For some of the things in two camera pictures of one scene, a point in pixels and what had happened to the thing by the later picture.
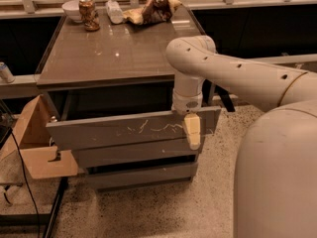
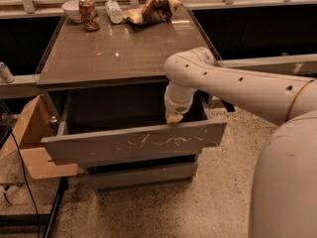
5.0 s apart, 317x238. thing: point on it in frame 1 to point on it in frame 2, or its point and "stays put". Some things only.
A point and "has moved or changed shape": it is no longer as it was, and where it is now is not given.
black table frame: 46,219 stays put
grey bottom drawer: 142,178 stays put
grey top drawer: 149,128 has moved or changed shape
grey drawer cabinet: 108,92 stays put
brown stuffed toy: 158,7 stays put
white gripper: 185,103 to 178,106
